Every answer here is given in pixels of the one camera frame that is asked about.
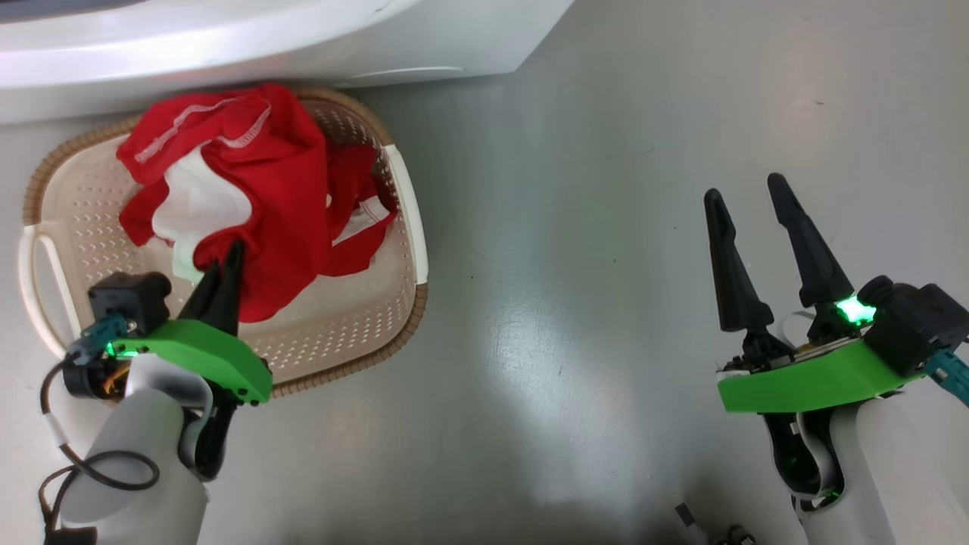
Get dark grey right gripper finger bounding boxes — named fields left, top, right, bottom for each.
left=767, top=173, right=858, bottom=343
left=703, top=188, right=792, bottom=357

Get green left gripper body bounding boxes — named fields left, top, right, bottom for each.
left=112, top=318, right=274, bottom=483

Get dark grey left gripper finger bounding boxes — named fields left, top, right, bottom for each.
left=204, top=239, right=248, bottom=338
left=179, top=261, right=225, bottom=323

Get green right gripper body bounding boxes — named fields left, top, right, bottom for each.
left=716, top=333, right=929, bottom=509

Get red and white garment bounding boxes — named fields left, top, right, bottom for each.
left=116, top=83, right=399, bottom=325

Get cream perforated basket brown rim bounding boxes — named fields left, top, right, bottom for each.
left=19, top=86, right=430, bottom=399

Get white front-load washing machine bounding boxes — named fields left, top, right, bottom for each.
left=0, top=0, right=576, bottom=126

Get teal cable connector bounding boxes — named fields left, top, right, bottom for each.
left=72, top=314, right=130, bottom=357
left=925, top=350, right=969, bottom=410

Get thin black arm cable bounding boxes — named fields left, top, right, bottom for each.
left=38, top=356, right=161, bottom=545

